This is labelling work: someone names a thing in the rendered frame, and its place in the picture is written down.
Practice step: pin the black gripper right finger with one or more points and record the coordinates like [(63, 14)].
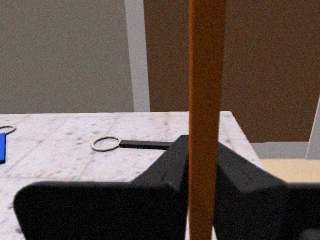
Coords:
[(251, 204)]

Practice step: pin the white loop with blue handle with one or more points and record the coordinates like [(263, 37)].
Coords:
[(3, 141)]

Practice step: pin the orange handle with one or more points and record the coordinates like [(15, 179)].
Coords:
[(206, 52)]

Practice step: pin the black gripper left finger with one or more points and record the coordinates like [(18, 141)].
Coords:
[(153, 206)]

